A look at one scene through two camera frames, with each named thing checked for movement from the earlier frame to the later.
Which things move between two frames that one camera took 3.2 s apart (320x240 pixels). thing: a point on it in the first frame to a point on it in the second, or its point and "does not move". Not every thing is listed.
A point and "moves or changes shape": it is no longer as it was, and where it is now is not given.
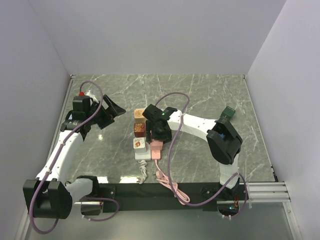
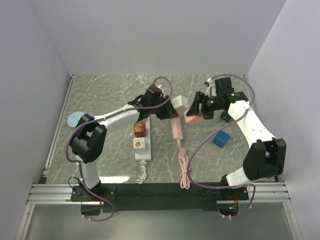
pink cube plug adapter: x=156 y=145 moves or changes shape
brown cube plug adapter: x=139 y=129 does not move
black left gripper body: x=98 y=117 to x=161 y=99
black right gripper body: x=157 y=134 to x=211 y=104
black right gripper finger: x=167 y=139 to x=207 y=115
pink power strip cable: x=163 y=179 to x=184 y=167
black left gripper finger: x=113 y=107 to x=172 y=111
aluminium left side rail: x=71 y=78 does not move
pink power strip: x=155 y=154 moves or changes shape
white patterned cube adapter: x=139 y=144 does not move
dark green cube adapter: x=228 y=112 does not move
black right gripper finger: x=149 y=127 to x=195 y=108
